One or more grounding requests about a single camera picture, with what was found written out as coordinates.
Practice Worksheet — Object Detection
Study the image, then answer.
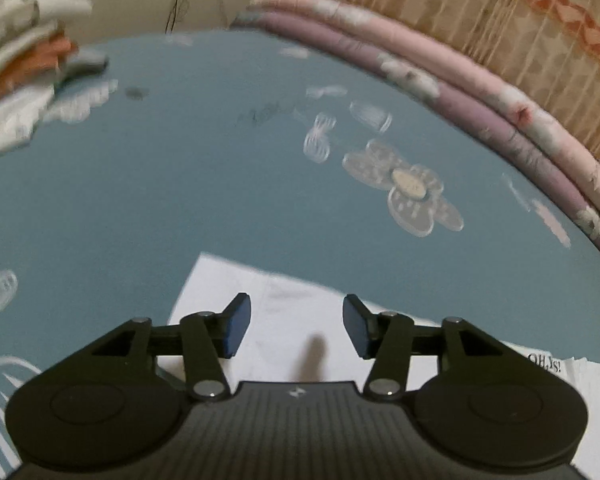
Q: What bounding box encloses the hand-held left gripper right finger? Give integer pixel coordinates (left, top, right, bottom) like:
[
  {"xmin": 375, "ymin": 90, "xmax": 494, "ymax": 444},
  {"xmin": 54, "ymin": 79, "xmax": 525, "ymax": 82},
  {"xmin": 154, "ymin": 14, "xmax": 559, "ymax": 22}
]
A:
[{"xmin": 342, "ymin": 293, "xmax": 505, "ymax": 403}]

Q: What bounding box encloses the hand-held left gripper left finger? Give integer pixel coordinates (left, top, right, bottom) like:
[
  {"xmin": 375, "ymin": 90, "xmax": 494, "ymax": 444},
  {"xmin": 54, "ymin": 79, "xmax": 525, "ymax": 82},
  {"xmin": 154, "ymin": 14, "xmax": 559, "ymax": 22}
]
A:
[{"xmin": 91, "ymin": 292, "xmax": 253, "ymax": 403}]

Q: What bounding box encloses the white long-sleeved printed shirt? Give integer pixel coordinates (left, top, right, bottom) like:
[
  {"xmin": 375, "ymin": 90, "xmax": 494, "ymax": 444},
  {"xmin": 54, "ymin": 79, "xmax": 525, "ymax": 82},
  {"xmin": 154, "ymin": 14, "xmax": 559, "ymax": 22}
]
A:
[{"xmin": 167, "ymin": 254, "xmax": 600, "ymax": 480}]

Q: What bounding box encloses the stack of folded clothes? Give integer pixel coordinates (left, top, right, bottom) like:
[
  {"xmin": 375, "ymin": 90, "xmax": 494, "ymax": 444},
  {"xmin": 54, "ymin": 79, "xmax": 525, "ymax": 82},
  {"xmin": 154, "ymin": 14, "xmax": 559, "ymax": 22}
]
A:
[{"xmin": 0, "ymin": 0, "xmax": 111, "ymax": 161}]

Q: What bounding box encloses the blue floral bed sheet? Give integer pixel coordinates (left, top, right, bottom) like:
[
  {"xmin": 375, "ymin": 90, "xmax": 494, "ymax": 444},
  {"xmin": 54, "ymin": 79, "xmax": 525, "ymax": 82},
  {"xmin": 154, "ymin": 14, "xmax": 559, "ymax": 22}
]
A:
[{"xmin": 0, "ymin": 30, "xmax": 600, "ymax": 480}]

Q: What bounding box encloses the purple floral quilt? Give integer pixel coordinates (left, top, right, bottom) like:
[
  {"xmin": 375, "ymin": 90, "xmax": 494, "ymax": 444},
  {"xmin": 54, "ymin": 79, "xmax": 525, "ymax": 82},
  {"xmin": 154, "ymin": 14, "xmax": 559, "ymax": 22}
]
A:
[{"xmin": 230, "ymin": 10, "xmax": 600, "ymax": 263}]

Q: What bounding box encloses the pink floral quilt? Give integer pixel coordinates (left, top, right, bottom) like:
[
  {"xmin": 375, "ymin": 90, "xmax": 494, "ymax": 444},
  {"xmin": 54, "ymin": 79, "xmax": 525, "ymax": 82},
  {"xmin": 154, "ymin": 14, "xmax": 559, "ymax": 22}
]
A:
[{"xmin": 247, "ymin": 0, "xmax": 600, "ymax": 221}]

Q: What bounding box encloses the patterned beige curtain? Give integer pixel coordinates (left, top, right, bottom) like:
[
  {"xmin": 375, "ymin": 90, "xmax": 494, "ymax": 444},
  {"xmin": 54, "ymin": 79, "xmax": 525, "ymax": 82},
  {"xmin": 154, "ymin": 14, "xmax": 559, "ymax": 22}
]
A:
[{"xmin": 347, "ymin": 0, "xmax": 600, "ymax": 171}]

